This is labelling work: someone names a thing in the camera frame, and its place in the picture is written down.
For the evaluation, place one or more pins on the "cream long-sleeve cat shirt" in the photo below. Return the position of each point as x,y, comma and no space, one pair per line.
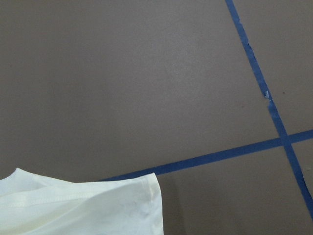
32,204

